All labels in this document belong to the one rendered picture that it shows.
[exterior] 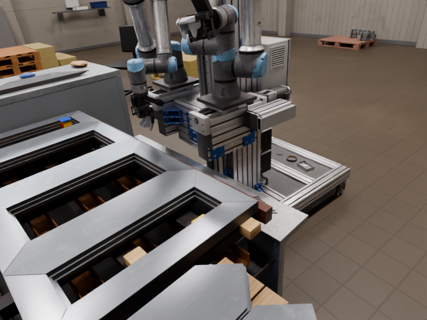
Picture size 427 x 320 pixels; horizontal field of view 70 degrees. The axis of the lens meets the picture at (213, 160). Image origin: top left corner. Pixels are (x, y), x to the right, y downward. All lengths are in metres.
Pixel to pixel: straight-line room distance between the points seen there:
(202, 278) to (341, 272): 1.32
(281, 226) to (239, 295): 0.50
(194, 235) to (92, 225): 0.36
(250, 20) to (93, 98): 1.35
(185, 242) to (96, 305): 0.29
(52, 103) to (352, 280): 2.16
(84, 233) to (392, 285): 1.67
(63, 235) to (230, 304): 0.60
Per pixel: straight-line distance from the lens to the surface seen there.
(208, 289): 0.86
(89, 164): 1.52
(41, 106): 2.27
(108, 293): 0.91
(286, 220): 1.31
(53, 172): 1.54
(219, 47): 1.21
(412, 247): 2.39
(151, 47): 1.89
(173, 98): 1.93
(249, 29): 1.44
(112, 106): 2.45
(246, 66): 1.45
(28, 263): 1.10
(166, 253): 0.95
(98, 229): 1.11
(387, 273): 2.17
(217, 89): 1.54
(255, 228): 1.07
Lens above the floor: 1.54
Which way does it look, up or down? 30 degrees down
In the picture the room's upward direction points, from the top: 5 degrees counter-clockwise
